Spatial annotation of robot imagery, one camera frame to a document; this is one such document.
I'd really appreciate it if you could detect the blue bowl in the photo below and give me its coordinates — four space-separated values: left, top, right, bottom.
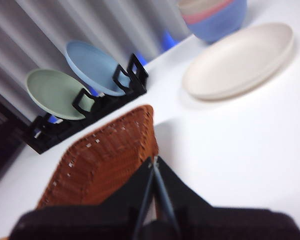
184 0 248 45

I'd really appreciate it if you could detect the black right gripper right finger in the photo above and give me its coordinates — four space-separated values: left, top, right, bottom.
154 156 300 240

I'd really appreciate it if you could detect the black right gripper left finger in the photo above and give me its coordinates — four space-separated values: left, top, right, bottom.
9 157 155 240

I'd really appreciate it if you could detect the pink bowl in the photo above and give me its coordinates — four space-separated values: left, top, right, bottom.
182 0 235 25

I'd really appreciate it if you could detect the pale green plate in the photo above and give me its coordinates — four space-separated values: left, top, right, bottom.
26 68 93 121

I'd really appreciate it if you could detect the grey pleated curtain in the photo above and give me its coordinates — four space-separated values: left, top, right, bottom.
0 0 191 126

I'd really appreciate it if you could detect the black dish rack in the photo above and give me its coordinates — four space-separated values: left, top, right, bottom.
24 53 150 155

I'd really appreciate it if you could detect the light blue plate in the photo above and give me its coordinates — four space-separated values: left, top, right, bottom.
65 40 131 97

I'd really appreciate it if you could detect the beige bowl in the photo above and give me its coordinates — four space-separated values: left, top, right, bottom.
177 0 228 16

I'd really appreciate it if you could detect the brown wicker basket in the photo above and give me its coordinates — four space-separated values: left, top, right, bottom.
36 104 160 223

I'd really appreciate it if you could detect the white plate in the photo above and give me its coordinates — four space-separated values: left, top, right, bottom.
181 21 295 102

